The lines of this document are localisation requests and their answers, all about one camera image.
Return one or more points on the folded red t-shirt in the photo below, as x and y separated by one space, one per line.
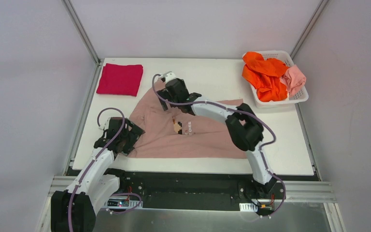
120 80

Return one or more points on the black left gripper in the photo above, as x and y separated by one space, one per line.
130 135

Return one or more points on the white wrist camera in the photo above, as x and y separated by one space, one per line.
105 125
168 76

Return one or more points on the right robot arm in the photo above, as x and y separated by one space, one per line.
244 127

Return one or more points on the orange t-shirt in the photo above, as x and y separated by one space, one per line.
265 76

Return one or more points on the beige pink printed t-shirt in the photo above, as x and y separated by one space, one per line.
173 134

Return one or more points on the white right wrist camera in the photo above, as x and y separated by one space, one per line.
168 76

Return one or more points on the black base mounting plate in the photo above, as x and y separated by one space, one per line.
181 191

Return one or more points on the light pink t-shirt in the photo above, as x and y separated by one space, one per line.
294 80

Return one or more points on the right corner aluminium post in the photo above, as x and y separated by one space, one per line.
309 27

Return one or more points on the aluminium frame rail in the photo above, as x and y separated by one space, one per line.
307 206

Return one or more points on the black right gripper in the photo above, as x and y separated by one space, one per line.
165 97

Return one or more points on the white plastic laundry basket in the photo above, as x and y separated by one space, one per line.
301 96

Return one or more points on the left corner aluminium post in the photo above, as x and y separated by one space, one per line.
81 30

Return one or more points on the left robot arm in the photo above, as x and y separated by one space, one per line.
75 208

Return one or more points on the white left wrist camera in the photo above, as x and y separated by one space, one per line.
105 125

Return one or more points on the corner aluminium post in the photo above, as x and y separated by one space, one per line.
309 27
81 30

